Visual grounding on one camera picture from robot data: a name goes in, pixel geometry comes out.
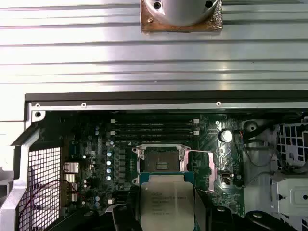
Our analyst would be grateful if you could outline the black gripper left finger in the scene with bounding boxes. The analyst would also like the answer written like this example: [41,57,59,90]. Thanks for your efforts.
[51,191,141,231]

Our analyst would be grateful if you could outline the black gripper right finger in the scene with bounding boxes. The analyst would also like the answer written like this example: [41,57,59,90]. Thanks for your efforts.
[194,188,289,231]

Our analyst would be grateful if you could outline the metal socket cover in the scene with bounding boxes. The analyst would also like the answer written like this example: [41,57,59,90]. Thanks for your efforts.
[180,147,219,193]

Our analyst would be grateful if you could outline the silver topped CPU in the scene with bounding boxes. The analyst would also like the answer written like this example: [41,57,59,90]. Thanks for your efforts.
[139,172,200,231]

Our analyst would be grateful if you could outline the CPU socket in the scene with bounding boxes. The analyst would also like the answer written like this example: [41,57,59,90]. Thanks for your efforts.
[131,143,192,187]

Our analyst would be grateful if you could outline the RAM slot white clips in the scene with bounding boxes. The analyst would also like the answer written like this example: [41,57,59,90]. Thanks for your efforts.
[110,118,200,125]
[110,130,200,137]

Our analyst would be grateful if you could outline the green motherboard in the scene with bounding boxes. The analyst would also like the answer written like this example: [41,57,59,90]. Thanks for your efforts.
[39,109,247,231]

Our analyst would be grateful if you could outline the blue port connector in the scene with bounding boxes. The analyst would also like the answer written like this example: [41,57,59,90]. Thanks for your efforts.
[69,141,85,157]

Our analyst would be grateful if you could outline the round coin battery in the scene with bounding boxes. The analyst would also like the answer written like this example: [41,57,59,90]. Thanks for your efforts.
[218,129,233,143]

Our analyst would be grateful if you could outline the black PC case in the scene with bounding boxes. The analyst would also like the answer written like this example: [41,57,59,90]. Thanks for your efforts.
[0,90,308,231]

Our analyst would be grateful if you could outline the red black twisted wire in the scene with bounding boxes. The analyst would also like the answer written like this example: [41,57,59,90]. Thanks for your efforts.
[19,179,80,217]

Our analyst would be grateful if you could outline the square brown base plate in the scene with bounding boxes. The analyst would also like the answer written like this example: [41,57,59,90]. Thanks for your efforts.
[140,0,223,34]

